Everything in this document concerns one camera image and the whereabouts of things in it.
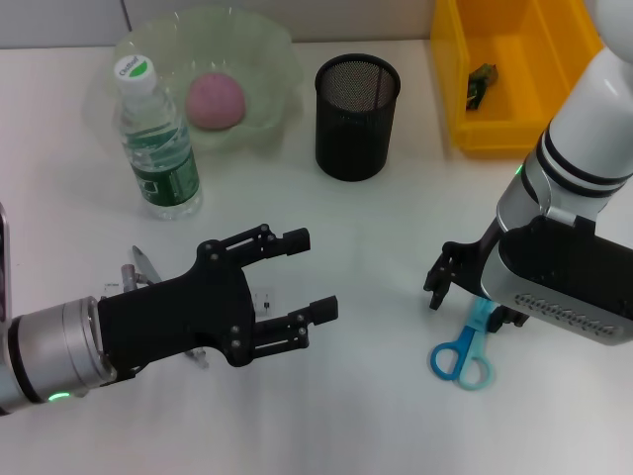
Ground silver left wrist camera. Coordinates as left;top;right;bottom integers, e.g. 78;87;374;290
0;201;12;323

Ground green plastic wrapper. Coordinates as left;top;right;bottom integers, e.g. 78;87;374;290
466;62;498;111

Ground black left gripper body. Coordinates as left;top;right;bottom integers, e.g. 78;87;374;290
96;239;258;385

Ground black mesh pen holder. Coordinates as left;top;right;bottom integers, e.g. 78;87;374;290
315;52;402;183

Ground clear plastic ruler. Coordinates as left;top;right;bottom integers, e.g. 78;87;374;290
102;281;274;318

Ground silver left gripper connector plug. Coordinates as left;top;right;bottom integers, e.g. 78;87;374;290
121;264;149;293

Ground clear water bottle green label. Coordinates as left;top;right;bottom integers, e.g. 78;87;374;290
112;53;204;222

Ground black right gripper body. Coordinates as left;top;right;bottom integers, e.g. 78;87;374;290
457;225;500;298

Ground blue scissors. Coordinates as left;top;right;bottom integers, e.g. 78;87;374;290
428;296;496;392

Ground yellow plastic bin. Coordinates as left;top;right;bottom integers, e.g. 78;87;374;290
428;0;607;159

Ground grey pen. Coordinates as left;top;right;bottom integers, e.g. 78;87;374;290
130;244;211;370

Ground pink peach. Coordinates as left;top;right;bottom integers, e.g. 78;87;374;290
185;71;247;131

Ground green translucent fruit bowl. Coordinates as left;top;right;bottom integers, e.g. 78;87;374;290
81;7;306;154

